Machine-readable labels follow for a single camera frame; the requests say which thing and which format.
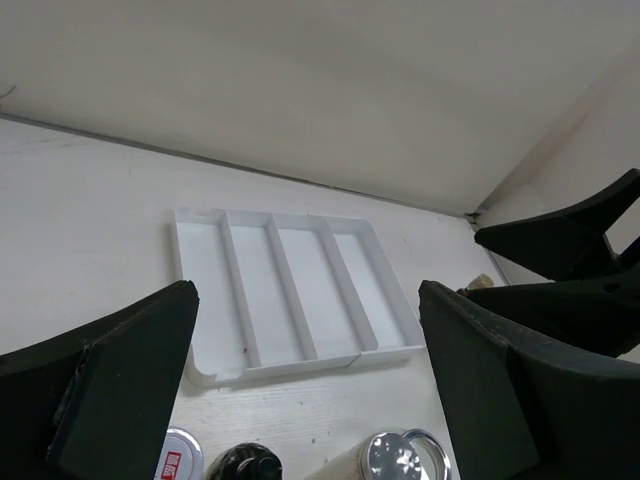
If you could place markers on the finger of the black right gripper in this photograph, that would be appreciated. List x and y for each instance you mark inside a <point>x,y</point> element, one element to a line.
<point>570,243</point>
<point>600,317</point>

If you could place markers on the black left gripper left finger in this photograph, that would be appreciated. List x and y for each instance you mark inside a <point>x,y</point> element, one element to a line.
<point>95,402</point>

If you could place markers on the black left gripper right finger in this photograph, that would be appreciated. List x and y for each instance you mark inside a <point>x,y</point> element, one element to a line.
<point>521,405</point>

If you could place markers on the yellow bottle cork cap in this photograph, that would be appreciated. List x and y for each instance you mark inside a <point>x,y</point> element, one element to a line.
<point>482,281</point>

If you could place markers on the red-label white-lid spice jar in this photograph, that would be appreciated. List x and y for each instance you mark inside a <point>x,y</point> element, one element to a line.
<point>181,457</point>

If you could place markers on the clear glass jar metal lid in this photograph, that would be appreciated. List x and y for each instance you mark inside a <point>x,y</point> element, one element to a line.
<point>390,454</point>

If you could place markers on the black-cap spice bottle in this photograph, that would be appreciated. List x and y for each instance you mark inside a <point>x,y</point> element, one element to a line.
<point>246,461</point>

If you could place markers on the white divided organizer tray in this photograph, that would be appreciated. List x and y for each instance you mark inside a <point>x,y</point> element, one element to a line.
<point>284,294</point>

